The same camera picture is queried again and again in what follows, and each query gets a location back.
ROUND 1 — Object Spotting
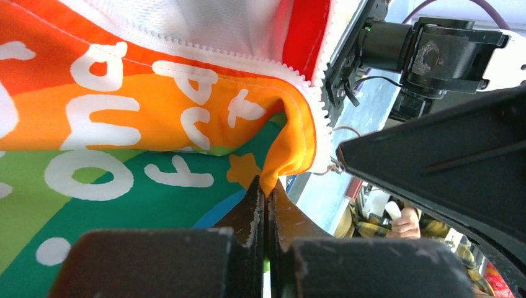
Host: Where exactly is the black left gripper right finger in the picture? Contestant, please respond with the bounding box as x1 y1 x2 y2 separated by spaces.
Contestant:
267 184 473 297

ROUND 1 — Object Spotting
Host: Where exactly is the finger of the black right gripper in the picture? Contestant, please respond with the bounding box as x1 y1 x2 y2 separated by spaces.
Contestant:
336 86 525 296

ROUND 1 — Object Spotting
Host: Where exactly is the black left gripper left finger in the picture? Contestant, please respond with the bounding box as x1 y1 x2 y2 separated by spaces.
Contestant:
48 177 265 297

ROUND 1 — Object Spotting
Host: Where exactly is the red white cartoon jacket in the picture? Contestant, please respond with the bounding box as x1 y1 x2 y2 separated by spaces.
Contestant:
1 1 358 297

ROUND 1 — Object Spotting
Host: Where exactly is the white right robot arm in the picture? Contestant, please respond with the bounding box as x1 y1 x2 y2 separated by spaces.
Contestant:
336 18 525 297

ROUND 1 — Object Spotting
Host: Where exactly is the person in plaid shirt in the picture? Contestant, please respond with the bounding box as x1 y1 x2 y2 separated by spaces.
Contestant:
334 201 496 296

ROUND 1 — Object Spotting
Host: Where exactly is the red patterned bag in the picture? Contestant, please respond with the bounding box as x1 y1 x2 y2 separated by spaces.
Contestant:
484 263 515 298

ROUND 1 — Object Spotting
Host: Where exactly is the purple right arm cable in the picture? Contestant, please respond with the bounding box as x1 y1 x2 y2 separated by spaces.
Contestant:
400 0 510 32

